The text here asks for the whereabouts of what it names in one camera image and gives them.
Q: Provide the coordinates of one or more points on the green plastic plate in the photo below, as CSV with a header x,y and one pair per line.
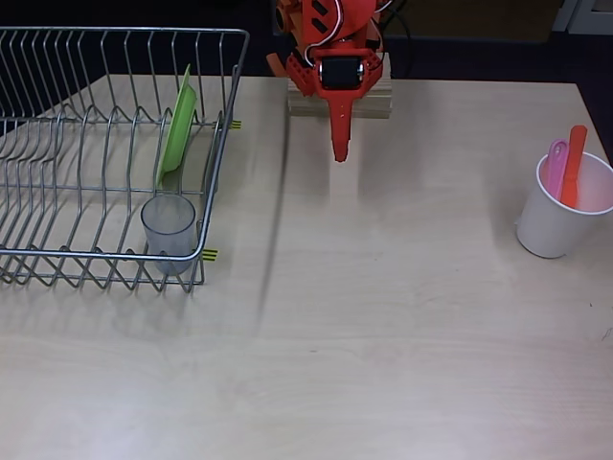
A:
x,y
174,129

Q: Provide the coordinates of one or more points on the translucent grey plastic cup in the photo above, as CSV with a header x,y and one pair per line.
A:
x,y
167,230

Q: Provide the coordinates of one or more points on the pink plastic fork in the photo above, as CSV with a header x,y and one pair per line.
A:
x,y
556,167

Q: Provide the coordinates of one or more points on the orange plastic knife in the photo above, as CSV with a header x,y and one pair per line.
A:
x,y
572,167

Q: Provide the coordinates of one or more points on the red robot arm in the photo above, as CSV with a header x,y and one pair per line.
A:
x,y
354,19

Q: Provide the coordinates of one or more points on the wooden base block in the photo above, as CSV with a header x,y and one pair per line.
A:
x,y
373,108

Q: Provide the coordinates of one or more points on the orange plastic clamp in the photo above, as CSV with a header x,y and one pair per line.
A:
x,y
277,64

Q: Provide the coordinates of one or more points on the white paper cup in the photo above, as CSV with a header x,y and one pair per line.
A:
x,y
551,225

